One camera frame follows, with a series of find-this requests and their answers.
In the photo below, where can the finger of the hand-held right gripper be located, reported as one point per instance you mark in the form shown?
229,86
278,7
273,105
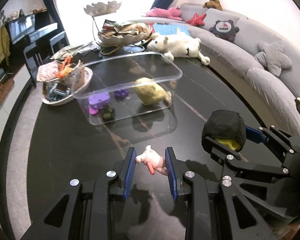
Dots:
255,134
252,167

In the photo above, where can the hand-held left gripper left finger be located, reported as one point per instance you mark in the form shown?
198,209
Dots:
130,173

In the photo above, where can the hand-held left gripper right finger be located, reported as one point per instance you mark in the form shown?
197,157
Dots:
171,173

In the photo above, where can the pink pig figurine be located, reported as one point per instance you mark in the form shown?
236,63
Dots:
152,161

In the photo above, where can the black mesh yellow ball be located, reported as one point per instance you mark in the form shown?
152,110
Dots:
222,125

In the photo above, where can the dark green toy car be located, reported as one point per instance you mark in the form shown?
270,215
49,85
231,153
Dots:
108,112

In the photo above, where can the purple toy camera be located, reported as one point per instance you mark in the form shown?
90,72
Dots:
98,101

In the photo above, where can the small purple toy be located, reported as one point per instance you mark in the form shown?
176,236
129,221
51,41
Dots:
121,93

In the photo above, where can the yellow duck plush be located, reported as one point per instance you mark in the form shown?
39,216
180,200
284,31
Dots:
151,92

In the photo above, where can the clear plastic container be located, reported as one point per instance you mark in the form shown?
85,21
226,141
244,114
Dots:
140,62

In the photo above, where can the black marble desktop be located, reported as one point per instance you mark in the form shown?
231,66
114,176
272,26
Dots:
65,142

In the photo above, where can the striped star cushion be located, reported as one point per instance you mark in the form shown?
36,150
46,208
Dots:
273,56

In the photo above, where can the grey curved sofa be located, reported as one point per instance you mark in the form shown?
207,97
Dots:
240,55

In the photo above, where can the white bowl with clutter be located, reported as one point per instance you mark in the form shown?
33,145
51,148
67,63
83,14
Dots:
85,80

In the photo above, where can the navy round sailboat cushion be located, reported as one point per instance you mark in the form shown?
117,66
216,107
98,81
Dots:
223,28

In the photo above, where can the white sheep plush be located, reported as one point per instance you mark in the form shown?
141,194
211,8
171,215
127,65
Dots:
180,46

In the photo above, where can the orange wrapper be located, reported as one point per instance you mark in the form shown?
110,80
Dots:
65,67

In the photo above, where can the red star cushion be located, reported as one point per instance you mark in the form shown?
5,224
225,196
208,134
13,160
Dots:
196,19

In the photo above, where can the pink patterned pouch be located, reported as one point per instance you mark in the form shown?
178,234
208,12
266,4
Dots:
48,70

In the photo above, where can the blue book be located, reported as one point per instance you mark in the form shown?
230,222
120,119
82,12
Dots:
170,28

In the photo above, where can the pile of papers and packets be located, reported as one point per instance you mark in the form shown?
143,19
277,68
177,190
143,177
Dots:
72,50

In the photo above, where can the brown bear plush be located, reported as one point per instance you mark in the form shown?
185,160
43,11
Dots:
213,3

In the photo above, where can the pile of snack packets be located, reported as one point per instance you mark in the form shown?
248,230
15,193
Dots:
122,28

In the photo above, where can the black piano bench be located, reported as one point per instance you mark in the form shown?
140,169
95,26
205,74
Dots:
46,46

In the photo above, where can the pink bear plush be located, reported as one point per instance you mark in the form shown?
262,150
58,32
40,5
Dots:
162,12

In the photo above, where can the silver two-tier fruit stand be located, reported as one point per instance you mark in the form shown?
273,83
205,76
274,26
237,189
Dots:
110,7

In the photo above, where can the black piano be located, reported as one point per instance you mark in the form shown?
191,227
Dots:
25,27

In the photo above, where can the yellow plaid blanket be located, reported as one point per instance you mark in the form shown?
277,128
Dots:
0,45

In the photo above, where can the black metronome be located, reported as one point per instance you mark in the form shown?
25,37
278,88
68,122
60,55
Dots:
21,13

